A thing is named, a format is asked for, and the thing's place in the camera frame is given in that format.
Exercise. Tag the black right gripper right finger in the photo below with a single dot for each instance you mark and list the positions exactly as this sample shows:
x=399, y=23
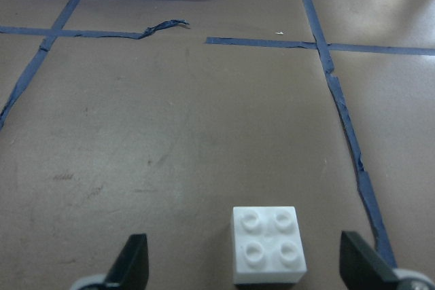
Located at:
x=361, y=267

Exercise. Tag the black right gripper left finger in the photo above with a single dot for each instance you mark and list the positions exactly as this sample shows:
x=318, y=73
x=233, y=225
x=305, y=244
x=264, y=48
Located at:
x=131, y=268

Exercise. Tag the white block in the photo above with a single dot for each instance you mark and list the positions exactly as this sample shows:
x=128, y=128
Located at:
x=266, y=244

